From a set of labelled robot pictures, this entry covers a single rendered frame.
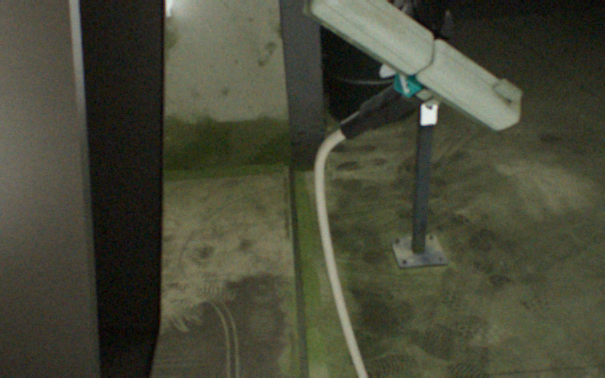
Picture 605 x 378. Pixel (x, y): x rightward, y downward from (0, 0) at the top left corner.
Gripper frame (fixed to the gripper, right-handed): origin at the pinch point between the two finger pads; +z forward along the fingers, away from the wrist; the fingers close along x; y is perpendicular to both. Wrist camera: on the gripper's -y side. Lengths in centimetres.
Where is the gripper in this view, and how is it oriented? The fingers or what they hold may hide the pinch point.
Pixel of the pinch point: (423, 87)
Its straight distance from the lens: 71.7
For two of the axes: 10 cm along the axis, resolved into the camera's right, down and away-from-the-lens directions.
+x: -8.1, -3.5, -4.6
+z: -1.6, 9.0, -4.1
